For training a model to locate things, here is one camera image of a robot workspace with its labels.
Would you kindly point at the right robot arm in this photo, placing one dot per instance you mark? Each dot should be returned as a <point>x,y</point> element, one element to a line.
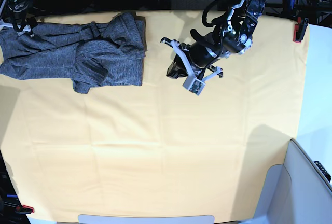
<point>16,6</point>

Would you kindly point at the grey long-sleeve shirt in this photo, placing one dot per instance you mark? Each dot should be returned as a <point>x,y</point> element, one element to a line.
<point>90,55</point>

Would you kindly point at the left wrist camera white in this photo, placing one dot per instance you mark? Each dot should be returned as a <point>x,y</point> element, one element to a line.
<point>194,85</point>

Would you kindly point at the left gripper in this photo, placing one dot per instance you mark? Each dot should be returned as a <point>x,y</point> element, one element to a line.
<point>200,55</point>

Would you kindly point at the black remote on bin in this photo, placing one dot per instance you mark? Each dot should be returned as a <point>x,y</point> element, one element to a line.
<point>323,170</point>

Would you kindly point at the red black clamp left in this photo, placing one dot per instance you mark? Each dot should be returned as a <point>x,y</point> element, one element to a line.
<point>24,209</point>

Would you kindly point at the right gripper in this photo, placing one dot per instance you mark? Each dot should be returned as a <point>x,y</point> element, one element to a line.
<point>18,22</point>

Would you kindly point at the yellow table cloth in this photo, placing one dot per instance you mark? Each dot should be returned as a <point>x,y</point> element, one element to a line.
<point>158,150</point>

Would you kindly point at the red black clamp right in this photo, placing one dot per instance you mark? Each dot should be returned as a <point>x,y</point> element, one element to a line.
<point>300,29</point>

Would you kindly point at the red black clamp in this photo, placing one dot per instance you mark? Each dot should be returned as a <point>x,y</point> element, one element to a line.
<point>300,29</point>
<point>24,209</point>

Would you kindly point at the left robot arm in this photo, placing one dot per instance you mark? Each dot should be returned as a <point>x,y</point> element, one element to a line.
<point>233,23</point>

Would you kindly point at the white storage bin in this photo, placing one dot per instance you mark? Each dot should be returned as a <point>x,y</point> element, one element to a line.
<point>295,191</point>

